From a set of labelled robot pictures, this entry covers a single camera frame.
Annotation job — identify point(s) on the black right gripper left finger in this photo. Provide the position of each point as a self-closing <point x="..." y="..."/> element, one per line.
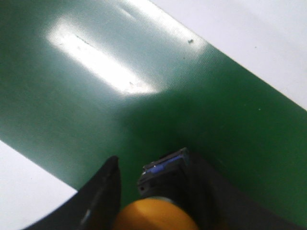
<point x="93" y="207"/>

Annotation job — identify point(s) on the yellow mushroom push button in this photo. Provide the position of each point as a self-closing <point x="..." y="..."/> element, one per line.
<point x="164" y="202"/>

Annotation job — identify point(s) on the green conveyor belt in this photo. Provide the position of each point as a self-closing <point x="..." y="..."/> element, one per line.
<point x="82" y="80"/>

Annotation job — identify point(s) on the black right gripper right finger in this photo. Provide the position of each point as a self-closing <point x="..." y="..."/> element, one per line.
<point x="212" y="200"/>

